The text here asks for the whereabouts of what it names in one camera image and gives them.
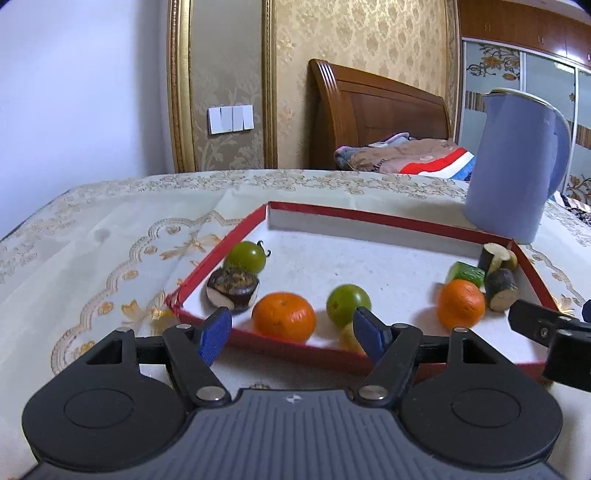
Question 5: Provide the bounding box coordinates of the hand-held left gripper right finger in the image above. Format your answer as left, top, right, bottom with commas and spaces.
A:
352, 307, 502, 408

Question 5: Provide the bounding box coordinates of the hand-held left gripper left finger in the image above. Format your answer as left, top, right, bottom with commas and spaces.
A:
85, 307, 232, 409

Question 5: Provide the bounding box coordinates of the yellow round fruit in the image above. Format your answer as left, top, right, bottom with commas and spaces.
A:
339, 322, 368, 355

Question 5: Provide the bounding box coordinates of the round green fruit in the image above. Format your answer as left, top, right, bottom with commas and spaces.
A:
326, 284, 372, 329

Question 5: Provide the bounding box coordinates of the dark eggplant piece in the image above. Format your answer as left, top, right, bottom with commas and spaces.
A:
478, 242, 519, 275
485, 268, 520, 312

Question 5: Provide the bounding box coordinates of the dark brown peeled fruit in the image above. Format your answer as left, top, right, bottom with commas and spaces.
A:
206, 268, 260, 315

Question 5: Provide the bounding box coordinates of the red cardboard tray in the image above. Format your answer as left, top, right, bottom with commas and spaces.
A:
165, 200, 557, 384

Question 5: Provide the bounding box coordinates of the orange tangerine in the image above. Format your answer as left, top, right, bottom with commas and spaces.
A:
252, 292, 317, 343
436, 279, 487, 330

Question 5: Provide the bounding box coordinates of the green cucumber piece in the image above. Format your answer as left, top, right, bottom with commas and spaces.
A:
445, 261, 486, 289

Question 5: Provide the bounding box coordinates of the green fruit with stem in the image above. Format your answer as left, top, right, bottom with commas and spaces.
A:
225, 239, 272, 274

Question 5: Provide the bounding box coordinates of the dark patterned cloth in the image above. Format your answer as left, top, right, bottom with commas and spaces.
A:
551, 191, 591, 227

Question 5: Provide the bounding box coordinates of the blue electric kettle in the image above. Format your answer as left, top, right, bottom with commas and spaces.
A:
463, 88, 572, 244

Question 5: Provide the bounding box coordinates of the cream gold patterned tablecloth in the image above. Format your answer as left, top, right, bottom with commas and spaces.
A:
0, 168, 591, 480

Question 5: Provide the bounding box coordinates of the blue pink cloth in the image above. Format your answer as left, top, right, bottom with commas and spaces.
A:
335, 145, 370, 171

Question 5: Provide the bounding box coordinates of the brown striped blanket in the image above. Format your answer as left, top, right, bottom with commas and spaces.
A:
351, 133, 476, 182

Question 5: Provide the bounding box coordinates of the wooden bed headboard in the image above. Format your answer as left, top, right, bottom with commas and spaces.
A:
308, 58, 453, 171

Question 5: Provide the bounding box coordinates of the floral sliding door wardrobe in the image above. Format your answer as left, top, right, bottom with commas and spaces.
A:
457, 0, 591, 204

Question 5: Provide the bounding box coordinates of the white wall light switch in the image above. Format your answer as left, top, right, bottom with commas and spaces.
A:
208, 104, 254, 136

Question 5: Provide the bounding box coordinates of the gold wall moulding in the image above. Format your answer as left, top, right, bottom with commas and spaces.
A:
261, 0, 279, 169
166, 0, 198, 174

